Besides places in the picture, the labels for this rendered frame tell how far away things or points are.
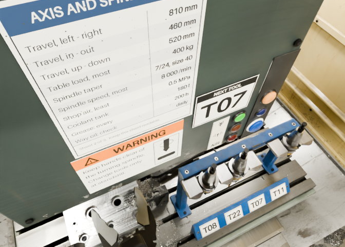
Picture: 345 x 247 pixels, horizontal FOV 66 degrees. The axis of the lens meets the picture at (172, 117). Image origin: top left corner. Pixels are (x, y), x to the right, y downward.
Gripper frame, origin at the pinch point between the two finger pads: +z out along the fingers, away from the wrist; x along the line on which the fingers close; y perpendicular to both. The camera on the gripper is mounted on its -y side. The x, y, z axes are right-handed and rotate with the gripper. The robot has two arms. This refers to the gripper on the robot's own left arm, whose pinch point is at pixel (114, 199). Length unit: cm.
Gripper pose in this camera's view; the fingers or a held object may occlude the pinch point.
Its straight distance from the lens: 63.4
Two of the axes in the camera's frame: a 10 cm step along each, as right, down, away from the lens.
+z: -5.0, -7.2, 4.8
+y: -0.3, 5.7, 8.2
